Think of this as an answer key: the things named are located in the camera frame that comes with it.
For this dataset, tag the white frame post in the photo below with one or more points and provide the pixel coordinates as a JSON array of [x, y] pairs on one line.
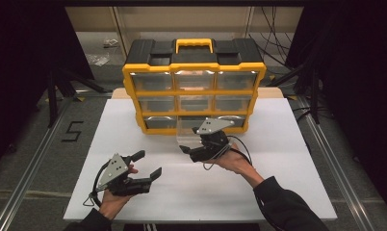
[[121, 29]]

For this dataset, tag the grid of clear drawers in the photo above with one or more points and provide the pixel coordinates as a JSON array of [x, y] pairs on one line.
[[153, 82]]

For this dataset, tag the dark curtain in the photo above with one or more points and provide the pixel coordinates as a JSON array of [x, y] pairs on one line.
[[358, 80], [24, 64]]

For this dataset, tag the person's right hand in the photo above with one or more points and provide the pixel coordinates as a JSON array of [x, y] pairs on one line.
[[235, 162]]

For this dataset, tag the small crumpled plastic bag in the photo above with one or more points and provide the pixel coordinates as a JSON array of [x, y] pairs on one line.
[[110, 42]]

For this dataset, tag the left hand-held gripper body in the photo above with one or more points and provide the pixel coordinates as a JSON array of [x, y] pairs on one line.
[[115, 169]]

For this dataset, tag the clear plastic bag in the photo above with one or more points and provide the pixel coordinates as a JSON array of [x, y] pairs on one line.
[[98, 59]]

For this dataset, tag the yellow black organizer cabinet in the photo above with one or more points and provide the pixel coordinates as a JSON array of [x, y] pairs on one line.
[[194, 57]]

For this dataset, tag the person's left hand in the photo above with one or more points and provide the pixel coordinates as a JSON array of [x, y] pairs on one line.
[[111, 203]]

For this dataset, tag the tan wooden table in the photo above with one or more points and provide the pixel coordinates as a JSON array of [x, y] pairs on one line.
[[119, 93]]

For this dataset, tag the clear plastic drawer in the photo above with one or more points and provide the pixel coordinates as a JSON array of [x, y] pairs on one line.
[[185, 136]]

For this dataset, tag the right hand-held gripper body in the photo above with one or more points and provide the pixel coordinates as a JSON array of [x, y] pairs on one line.
[[214, 142]]

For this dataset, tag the black metal stand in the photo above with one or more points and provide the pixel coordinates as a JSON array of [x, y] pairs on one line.
[[52, 96], [315, 96]]

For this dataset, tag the metal floor rail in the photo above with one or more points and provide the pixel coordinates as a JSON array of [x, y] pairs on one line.
[[31, 163], [336, 166]]

